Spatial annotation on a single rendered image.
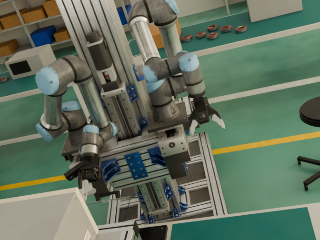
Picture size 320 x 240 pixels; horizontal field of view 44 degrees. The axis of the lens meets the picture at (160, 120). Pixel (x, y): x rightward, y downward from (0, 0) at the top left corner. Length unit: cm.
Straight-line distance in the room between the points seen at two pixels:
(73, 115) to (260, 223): 109
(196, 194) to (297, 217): 121
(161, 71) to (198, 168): 161
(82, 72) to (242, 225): 99
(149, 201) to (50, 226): 141
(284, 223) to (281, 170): 150
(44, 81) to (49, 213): 67
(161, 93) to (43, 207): 98
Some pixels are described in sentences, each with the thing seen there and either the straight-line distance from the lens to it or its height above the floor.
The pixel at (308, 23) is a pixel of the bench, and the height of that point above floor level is 75.
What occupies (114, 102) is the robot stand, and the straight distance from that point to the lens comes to 228.
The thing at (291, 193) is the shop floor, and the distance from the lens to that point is 309.
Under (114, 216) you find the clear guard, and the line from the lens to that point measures 161.
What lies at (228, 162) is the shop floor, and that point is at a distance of 348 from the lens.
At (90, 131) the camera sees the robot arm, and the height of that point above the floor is 124.
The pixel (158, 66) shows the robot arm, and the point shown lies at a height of 148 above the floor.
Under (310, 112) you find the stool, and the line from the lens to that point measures 287.
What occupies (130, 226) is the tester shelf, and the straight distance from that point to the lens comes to 146.
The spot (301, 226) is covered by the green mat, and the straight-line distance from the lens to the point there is 181.
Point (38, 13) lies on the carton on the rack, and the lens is 816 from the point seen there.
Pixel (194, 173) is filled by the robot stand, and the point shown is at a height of 21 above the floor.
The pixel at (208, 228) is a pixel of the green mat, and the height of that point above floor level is 75.
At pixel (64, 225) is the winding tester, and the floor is 130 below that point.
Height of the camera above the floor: 205
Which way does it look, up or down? 28 degrees down
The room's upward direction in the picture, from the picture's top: 19 degrees counter-clockwise
